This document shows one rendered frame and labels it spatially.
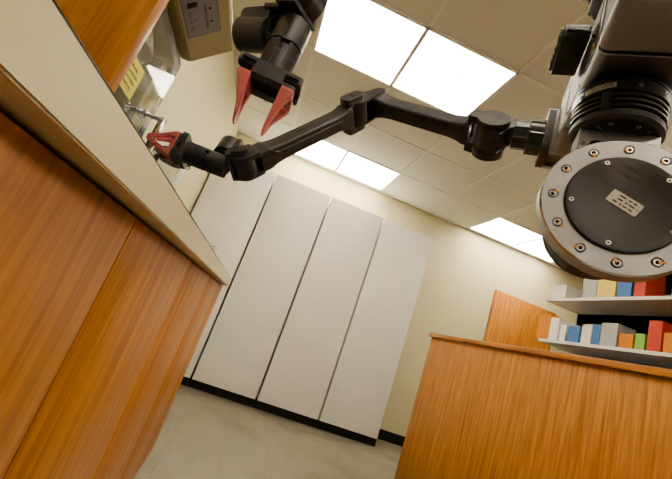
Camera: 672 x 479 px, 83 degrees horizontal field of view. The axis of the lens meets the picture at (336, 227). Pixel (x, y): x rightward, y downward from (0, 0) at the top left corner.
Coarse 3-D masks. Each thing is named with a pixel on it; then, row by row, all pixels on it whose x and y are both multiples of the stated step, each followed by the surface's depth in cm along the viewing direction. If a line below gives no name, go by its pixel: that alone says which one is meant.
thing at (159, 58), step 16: (160, 16) 84; (160, 32) 87; (144, 48) 83; (160, 48) 89; (176, 48) 98; (144, 64) 85; (160, 64) 93; (176, 64) 101; (144, 80) 88; (160, 80) 96; (144, 96) 91; (160, 96) 99; (128, 112) 87; (144, 128) 98
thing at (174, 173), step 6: (156, 150) 105; (162, 156) 105; (162, 162) 104; (168, 162) 105; (162, 168) 104; (168, 168) 105; (174, 168) 106; (180, 168) 107; (186, 168) 111; (168, 174) 105; (174, 174) 106; (180, 174) 108; (174, 180) 106; (174, 186) 107
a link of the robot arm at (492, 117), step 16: (368, 96) 110; (384, 96) 111; (368, 112) 117; (384, 112) 111; (400, 112) 107; (416, 112) 104; (432, 112) 102; (480, 112) 94; (496, 112) 93; (432, 128) 102; (448, 128) 99; (464, 128) 96; (496, 128) 90; (464, 144) 98; (496, 160) 96
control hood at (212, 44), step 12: (228, 0) 91; (180, 12) 88; (228, 12) 95; (180, 24) 92; (228, 24) 99; (180, 36) 96; (204, 36) 99; (216, 36) 101; (228, 36) 103; (180, 48) 101; (192, 48) 101; (204, 48) 103; (216, 48) 105; (228, 48) 108; (192, 60) 106
